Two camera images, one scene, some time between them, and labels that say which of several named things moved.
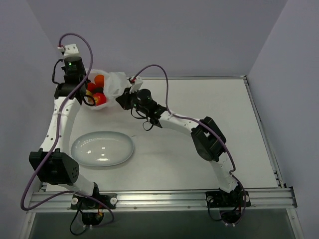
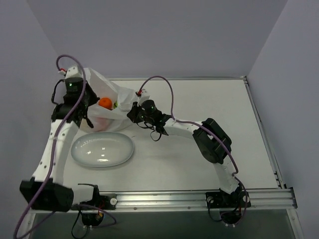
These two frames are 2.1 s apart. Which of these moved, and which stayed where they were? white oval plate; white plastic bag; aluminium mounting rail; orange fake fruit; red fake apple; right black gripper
Moved: white plastic bag; orange fake fruit; right black gripper; red fake apple
Stayed: white oval plate; aluminium mounting rail
